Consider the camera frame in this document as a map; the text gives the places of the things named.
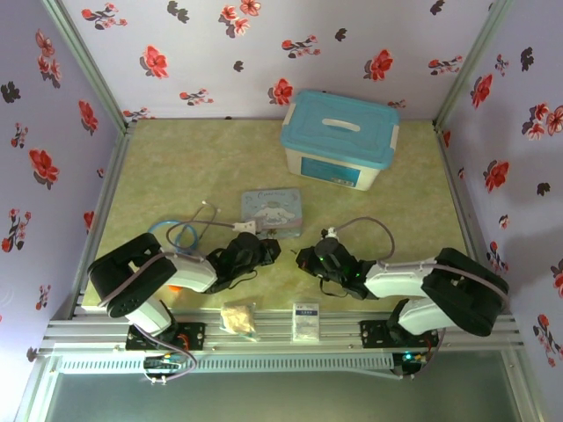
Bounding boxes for cartoon dog tin box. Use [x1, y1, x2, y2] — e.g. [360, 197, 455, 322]
[240, 187, 305, 241]

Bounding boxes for small white printed packet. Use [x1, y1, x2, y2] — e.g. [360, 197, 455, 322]
[291, 299, 321, 344]

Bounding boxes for clear bag beige contents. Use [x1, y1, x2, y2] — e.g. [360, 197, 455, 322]
[219, 301, 258, 343]

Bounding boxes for blue lidded plastic storage box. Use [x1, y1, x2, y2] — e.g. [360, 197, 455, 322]
[280, 89, 402, 193]

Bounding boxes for grey left camera cable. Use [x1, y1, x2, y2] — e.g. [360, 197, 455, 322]
[165, 219, 237, 265]

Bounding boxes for grey loose cable white ends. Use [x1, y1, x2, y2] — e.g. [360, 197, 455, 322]
[191, 200, 222, 242]

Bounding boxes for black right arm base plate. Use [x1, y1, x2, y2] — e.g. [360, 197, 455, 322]
[359, 319, 442, 353]

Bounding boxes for blue cable loop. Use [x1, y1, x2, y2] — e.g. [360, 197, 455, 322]
[148, 220, 198, 254]

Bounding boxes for aluminium front frame rail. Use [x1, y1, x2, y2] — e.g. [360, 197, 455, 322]
[36, 309, 530, 360]

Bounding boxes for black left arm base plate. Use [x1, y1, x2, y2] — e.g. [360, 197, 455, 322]
[125, 321, 208, 352]

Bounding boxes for white slotted cable duct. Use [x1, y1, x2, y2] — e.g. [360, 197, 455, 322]
[56, 353, 395, 375]

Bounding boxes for aluminium right side rail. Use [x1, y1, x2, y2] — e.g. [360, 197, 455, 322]
[433, 121, 490, 318]

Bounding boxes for aluminium left side rail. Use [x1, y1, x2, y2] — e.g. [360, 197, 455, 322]
[69, 121, 134, 314]

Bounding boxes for aluminium right corner post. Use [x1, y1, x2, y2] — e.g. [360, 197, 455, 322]
[432, 0, 516, 133]

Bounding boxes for aluminium corner post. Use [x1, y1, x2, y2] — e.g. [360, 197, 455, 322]
[40, 0, 138, 134]
[432, 0, 516, 133]

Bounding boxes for aluminium left corner post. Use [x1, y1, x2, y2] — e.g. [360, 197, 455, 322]
[40, 0, 138, 134]

